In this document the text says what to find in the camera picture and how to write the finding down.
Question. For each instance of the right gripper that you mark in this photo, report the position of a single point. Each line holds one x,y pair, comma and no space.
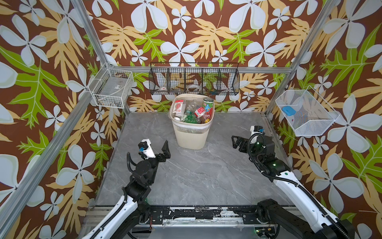
245,142

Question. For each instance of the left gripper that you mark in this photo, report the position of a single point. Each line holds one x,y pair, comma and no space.
165,151

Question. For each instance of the green soda bottle yellow cap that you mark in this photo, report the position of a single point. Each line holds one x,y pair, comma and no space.
190,117

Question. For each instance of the guava juice bottle pink label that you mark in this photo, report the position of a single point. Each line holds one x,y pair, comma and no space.
178,108

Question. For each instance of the clear bottle red label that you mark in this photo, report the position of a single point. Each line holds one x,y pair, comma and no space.
202,115

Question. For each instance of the red label drink bottle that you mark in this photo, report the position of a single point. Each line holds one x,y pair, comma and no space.
209,106

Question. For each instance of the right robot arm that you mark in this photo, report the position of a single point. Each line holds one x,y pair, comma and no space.
317,221

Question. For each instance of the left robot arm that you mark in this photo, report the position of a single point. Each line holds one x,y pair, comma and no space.
131,209

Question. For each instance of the beige plastic waste bin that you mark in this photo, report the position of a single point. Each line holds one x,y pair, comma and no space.
189,135

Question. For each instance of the blue object in basket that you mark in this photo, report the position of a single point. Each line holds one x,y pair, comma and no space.
289,111

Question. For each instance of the white mesh basket right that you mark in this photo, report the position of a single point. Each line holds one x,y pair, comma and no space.
314,115

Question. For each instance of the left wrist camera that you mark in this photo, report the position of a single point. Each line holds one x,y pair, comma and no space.
145,149

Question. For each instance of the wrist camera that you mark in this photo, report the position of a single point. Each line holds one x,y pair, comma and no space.
257,129
145,149

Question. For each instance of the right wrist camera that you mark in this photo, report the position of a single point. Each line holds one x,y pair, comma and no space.
257,129

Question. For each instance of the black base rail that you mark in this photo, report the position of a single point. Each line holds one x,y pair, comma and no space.
247,214

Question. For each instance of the black wire wall basket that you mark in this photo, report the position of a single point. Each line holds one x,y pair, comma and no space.
210,79

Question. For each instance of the white wire basket left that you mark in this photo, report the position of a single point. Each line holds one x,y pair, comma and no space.
110,87

